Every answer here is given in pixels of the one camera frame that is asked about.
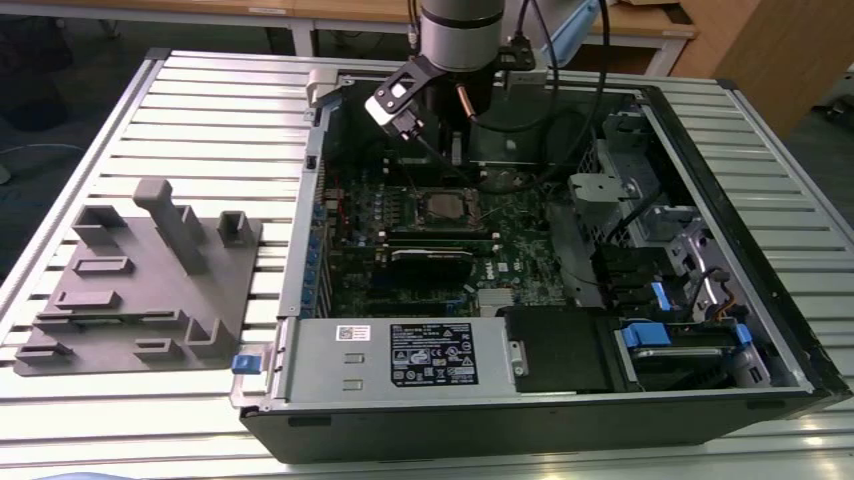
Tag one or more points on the CPU socket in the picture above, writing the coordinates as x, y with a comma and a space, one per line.
422, 224

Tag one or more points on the hard disk in blue carrier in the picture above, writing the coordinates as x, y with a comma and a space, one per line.
644, 335

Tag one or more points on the light wooden desk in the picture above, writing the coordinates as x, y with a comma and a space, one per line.
641, 25
134, 5

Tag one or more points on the green motherboard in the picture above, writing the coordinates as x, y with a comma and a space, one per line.
534, 260

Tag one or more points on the silver metal bracket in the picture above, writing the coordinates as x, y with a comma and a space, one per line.
588, 196

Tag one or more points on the silver power supply unit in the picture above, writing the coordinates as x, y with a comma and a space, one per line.
314, 350

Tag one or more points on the blue plastic latch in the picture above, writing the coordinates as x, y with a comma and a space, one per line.
246, 364

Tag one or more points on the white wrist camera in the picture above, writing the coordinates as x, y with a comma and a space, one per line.
387, 107

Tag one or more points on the metal locking lever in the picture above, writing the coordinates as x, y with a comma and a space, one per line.
407, 175

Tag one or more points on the small silver heat sink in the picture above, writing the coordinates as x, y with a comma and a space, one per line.
498, 297

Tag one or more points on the black PC case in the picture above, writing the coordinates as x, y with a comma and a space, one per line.
468, 435

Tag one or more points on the green RAM stick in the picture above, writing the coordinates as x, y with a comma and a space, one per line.
441, 246

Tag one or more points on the grey parts rack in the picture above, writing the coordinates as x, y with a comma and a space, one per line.
167, 300

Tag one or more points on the silver CPU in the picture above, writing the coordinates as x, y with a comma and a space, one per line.
448, 206

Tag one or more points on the grey plastic case latch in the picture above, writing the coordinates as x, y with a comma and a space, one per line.
321, 85

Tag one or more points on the wooden cabinet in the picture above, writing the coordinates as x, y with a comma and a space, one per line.
768, 50

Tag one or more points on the black graphics card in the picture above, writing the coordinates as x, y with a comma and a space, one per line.
430, 270

